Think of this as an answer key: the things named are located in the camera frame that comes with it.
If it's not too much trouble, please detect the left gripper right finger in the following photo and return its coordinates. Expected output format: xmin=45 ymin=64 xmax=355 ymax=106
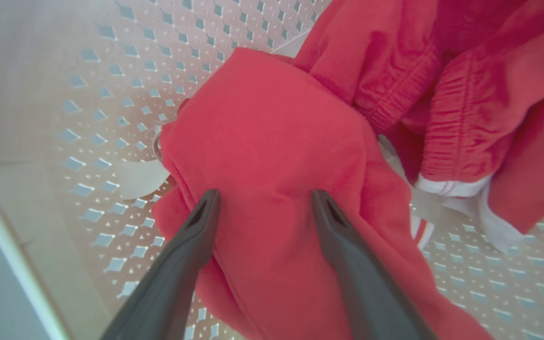
xmin=311 ymin=189 xmax=438 ymax=340

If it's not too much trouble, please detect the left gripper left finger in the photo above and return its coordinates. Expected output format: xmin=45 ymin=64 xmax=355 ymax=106
xmin=100 ymin=189 xmax=221 ymax=340

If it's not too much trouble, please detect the red and white garment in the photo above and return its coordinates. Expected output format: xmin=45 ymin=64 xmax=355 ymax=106
xmin=152 ymin=47 xmax=494 ymax=340

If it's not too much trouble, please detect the red garment with waistband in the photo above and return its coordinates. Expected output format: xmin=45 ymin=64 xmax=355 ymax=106
xmin=293 ymin=0 xmax=544 ymax=253

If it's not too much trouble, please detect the white perforated laundry basket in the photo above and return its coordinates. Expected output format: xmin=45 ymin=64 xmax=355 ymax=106
xmin=0 ymin=0 xmax=544 ymax=340

